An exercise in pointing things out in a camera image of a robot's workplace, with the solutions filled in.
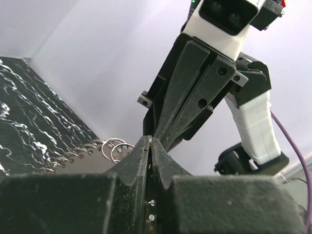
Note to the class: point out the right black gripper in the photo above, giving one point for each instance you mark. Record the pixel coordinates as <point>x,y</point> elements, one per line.
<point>192,81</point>

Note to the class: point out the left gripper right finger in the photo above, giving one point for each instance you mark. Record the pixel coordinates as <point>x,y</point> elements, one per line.
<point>229,204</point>

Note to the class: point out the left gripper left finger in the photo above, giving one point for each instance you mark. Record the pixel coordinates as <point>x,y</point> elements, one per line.
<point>107,203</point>

